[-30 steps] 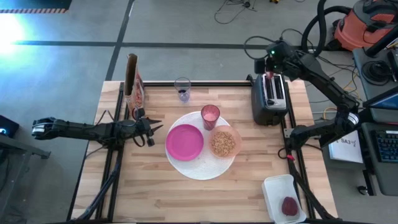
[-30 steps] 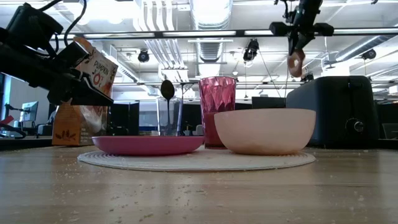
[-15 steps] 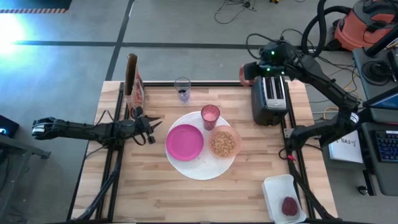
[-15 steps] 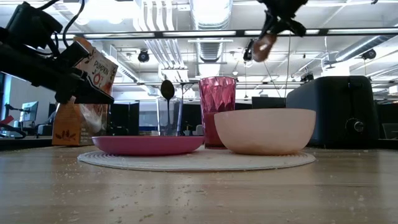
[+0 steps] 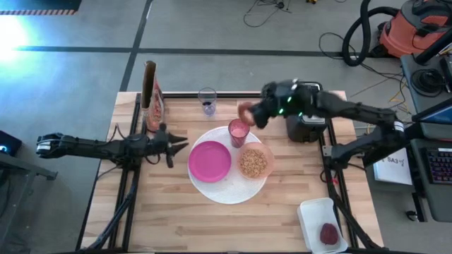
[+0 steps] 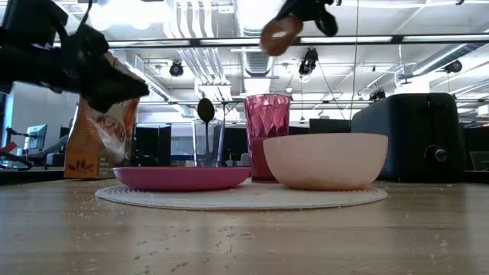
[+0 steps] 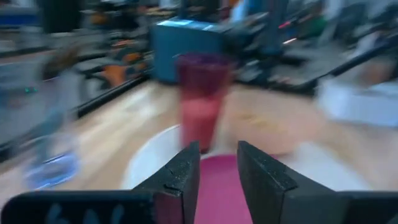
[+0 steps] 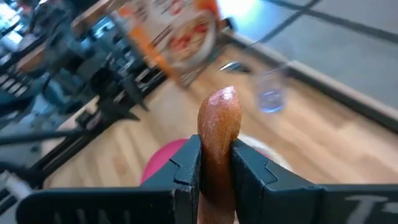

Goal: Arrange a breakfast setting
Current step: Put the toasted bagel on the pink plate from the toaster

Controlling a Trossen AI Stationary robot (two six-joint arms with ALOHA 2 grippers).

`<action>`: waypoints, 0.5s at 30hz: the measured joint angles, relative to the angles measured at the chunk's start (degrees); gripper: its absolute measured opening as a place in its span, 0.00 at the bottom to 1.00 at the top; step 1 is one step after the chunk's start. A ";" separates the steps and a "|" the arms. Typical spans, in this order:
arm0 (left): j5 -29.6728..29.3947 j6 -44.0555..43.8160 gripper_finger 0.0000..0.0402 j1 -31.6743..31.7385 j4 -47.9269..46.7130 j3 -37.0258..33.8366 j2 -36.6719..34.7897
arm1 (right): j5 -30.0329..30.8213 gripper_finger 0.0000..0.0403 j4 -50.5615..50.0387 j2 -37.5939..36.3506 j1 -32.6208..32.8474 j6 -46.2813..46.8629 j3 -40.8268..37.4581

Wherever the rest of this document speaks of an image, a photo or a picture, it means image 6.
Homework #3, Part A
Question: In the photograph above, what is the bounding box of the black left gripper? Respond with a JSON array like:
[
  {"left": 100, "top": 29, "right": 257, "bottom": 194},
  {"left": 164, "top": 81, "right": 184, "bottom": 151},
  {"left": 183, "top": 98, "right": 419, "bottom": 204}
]
[{"left": 0, "top": 0, "right": 150, "bottom": 114}]

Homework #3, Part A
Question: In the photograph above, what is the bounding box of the black toaster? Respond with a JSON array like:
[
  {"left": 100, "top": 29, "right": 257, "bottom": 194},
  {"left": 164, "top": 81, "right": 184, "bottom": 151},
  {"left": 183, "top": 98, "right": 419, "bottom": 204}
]
[{"left": 351, "top": 92, "right": 468, "bottom": 183}]

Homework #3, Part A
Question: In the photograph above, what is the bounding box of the clear drinking glass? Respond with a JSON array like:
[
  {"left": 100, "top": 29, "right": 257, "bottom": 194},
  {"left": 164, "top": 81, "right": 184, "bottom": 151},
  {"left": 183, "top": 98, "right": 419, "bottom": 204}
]
[{"left": 192, "top": 118, "right": 225, "bottom": 168}]

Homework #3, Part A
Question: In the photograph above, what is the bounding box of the black computer monitor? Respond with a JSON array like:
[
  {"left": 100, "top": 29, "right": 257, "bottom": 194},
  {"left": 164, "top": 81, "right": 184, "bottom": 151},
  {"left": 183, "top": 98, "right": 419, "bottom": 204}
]
[{"left": 308, "top": 118, "right": 352, "bottom": 134}]

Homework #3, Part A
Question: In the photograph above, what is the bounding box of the black round ceiling speaker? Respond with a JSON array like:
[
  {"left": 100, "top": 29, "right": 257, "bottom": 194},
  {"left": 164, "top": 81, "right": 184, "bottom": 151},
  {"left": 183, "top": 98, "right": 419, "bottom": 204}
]
[{"left": 169, "top": 60, "right": 185, "bottom": 78}]

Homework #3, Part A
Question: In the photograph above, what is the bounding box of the round white woven placemat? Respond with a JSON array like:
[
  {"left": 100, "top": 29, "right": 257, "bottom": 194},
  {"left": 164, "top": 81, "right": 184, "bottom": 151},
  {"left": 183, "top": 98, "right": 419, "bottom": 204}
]
[{"left": 95, "top": 179, "right": 389, "bottom": 211}]

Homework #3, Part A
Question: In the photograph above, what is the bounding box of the black spoon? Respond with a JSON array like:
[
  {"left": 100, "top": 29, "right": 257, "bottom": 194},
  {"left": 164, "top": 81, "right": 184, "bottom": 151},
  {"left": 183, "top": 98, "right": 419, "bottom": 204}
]
[{"left": 197, "top": 98, "right": 216, "bottom": 167}]

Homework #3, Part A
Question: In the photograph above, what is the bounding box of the grey desktop monitor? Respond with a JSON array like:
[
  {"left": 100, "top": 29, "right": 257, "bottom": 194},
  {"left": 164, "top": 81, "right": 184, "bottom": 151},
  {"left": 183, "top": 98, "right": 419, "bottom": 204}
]
[{"left": 25, "top": 124, "right": 49, "bottom": 150}]

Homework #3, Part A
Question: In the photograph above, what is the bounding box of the pink faceted tumbler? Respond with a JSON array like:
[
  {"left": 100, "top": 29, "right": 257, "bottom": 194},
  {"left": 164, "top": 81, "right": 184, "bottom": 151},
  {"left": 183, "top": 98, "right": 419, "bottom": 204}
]
[{"left": 244, "top": 93, "right": 291, "bottom": 183}]

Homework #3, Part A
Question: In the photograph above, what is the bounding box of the black ceiling spotlight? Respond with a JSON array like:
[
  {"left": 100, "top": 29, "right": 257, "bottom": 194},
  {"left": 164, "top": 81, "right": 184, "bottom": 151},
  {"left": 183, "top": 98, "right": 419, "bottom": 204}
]
[{"left": 298, "top": 47, "right": 319, "bottom": 83}]

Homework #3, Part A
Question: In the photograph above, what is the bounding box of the magenta plate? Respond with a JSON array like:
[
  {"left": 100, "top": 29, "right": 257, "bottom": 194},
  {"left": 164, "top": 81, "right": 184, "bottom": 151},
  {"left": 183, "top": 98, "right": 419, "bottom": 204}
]
[{"left": 112, "top": 166, "right": 252, "bottom": 192}]

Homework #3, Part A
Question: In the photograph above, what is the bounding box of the pale pink bowl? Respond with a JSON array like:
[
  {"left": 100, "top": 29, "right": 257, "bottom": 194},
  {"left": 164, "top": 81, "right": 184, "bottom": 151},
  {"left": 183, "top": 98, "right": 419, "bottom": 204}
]
[{"left": 263, "top": 132, "right": 390, "bottom": 192}]

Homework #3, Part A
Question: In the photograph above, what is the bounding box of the cereal box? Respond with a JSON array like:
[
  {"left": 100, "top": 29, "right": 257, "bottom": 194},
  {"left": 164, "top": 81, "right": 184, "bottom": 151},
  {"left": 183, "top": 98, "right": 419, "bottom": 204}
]
[{"left": 63, "top": 51, "right": 141, "bottom": 180}]

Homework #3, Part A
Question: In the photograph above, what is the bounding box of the red and black apparatus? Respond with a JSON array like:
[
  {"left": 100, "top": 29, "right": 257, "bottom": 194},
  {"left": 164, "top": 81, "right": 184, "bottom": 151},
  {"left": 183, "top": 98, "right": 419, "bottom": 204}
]
[{"left": 0, "top": 141, "right": 34, "bottom": 171}]

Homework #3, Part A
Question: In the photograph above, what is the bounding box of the black overhead light bar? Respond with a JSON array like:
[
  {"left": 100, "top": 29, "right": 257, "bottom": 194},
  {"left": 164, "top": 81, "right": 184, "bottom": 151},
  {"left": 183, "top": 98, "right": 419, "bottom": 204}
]
[{"left": 53, "top": 34, "right": 489, "bottom": 49}]

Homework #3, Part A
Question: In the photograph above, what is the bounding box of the silver ventilation duct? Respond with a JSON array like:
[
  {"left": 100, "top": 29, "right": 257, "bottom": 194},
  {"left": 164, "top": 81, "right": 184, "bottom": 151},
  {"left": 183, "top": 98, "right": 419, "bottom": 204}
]
[{"left": 232, "top": 0, "right": 287, "bottom": 96}]

